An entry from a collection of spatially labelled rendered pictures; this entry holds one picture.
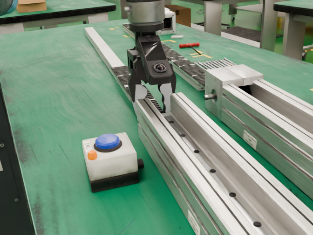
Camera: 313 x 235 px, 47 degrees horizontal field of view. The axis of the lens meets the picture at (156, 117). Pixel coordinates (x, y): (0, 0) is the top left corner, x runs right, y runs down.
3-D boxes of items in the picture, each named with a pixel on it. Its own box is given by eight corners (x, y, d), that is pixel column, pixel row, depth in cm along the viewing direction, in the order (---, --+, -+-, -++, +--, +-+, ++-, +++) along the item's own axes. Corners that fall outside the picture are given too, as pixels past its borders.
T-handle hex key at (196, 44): (178, 47, 143) (178, 43, 142) (199, 45, 144) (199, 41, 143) (188, 58, 128) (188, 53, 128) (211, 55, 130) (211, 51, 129)
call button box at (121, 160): (85, 168, 65) (80, 137, 63) (137, 158, 68) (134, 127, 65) (91, 193, 58) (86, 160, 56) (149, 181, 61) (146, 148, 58)
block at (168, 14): (146, 32, 173) (145, 12, 169) (168, 30, 176) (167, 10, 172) (152, 36, 164) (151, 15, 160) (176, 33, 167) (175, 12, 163)
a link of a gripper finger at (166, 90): (170, 105, 86) (161, 70, 82) (179, 114, 81) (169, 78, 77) (159, 110, 86) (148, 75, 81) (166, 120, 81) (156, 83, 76)
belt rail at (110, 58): (85, 34, 177) (84, 27, 176) (93, 33, 178) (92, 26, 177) (130, 101, 94) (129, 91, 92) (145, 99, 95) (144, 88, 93)
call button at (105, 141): (94, 145, 62) (93, 134, 61) (117, 141, 63) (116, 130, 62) (98, 156, 58) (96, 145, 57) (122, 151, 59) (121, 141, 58)
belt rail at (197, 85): (122, 30, 182) (122, 24, 181) (130, 29, 183) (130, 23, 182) (198, 90, 98) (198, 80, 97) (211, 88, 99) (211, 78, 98)
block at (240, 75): (195, 108, 87) (195, 71, 83) (241, 100, 90) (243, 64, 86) (211, 123, 79) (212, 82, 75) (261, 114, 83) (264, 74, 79)
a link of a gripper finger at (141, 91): (137, 114, 84) (142, 75, 81) (143, 124, 79) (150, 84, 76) (124, 113, 83) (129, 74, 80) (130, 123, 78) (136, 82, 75)
